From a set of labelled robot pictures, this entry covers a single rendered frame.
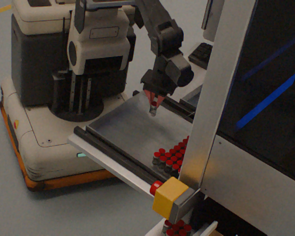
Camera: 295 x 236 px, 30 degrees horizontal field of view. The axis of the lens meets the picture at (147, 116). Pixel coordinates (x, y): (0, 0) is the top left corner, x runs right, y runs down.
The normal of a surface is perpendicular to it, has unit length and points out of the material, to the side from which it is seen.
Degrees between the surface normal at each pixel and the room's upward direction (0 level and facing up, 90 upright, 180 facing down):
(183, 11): 0
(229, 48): 90
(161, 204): 90
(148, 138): 0
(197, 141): 90
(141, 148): 0
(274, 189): 90
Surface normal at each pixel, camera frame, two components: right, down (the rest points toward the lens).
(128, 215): 0.15, -0.77
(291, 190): -0.61, 0.42
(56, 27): 0.39, 0.62
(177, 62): 0.04, -0.61
